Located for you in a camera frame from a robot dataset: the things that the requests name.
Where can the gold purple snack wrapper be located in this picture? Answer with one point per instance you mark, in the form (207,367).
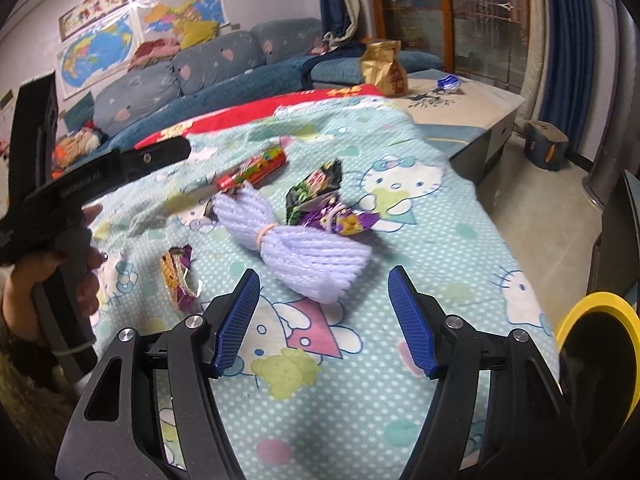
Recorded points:
(175,275)

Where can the blue curtain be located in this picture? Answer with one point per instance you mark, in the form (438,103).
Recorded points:
(330,0)
(575,50)

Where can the dark green snack wrapper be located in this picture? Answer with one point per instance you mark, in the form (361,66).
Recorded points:
(315,185)

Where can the blue sofa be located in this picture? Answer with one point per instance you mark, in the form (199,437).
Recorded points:
(240,87)

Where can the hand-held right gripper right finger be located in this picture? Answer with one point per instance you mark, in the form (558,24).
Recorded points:
(412,325)

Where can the blue white wrapper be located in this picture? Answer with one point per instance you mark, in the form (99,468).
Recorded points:
(449,84)

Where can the cat print blanket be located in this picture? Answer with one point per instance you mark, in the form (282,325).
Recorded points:
(400,200)

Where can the yellow pillow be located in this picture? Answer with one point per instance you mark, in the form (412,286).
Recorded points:
(200,35)

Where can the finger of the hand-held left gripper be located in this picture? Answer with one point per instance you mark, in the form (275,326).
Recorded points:
(155,156)

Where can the country map poster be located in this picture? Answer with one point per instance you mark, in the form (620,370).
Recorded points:
(175,10)

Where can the red blanket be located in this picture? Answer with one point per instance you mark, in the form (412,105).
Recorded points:
(225,115)

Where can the world map poster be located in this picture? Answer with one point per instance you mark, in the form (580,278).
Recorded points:
(95,55)

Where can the yellow trash bin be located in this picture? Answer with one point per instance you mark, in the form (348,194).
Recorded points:
(567,325)

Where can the silver tower air conditioner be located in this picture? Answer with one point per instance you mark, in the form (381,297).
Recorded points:
(605,185)

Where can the grey coffee table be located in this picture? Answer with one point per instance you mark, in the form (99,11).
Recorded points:
(475,110)

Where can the grey heart print sofa cushion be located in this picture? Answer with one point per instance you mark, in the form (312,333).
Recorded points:
(135,100)
(287,40)
(215,62)

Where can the red snack wrapper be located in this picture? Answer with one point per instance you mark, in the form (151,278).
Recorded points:
(255,167)

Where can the pile of clothes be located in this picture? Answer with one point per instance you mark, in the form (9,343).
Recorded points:
(152,55)

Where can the brown paper bag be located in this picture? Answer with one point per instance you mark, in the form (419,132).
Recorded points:
(382,70)

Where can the wooden glass sliding door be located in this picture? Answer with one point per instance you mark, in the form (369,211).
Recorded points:
(450,15)

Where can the dark blue garment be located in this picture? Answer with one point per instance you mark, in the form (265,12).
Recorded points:
(340,55)

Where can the calligraphy banner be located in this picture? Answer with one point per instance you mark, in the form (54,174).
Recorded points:
(92,12)

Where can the person's left forearm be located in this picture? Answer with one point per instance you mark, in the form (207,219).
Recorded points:
(25,370)

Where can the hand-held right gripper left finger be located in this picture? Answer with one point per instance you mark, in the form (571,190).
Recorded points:
(235,325)

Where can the blue storage stool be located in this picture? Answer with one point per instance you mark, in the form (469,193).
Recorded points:
(545,145)

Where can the white yarn bundle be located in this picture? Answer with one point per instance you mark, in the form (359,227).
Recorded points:
(300,250)

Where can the person's left hand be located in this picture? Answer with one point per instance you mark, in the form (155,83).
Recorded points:
(20,300)

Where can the colourful cloth pile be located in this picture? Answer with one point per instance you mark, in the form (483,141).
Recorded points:
(80,147)

